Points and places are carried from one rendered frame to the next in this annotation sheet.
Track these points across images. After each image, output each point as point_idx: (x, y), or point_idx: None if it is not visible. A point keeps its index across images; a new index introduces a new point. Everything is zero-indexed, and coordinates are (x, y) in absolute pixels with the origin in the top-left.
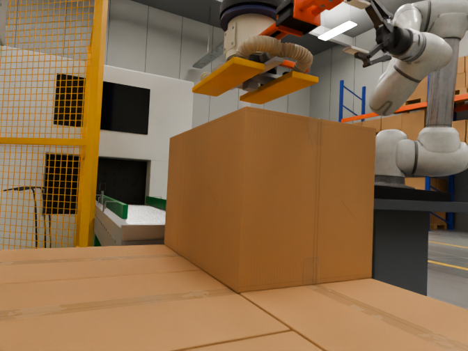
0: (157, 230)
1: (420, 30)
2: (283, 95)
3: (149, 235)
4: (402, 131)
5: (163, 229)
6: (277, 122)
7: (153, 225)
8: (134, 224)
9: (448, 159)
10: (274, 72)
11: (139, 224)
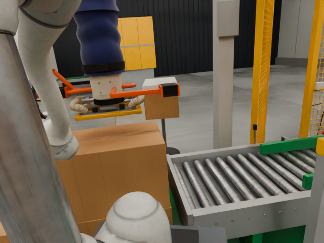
0: (168, 164)
1: (32, 9)
2: (110, 116)
3: (167, 165)
4: (112, 213)
5: (168, 165)
6: None
7: (167, 161)
8: (167, 156)
9: None
10: (99, 105)
11: (167, 157)
